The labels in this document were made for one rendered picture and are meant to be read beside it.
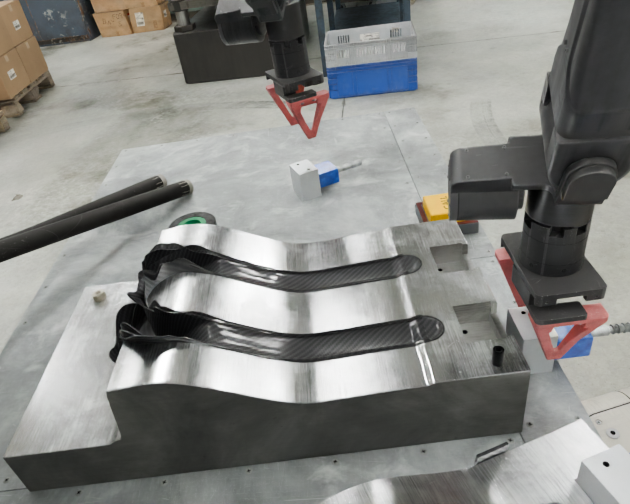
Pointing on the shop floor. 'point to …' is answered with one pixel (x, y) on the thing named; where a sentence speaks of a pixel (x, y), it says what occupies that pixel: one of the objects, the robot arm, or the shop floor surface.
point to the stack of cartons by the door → (130, 16)
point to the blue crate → (372, 78)
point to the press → (255, 65)
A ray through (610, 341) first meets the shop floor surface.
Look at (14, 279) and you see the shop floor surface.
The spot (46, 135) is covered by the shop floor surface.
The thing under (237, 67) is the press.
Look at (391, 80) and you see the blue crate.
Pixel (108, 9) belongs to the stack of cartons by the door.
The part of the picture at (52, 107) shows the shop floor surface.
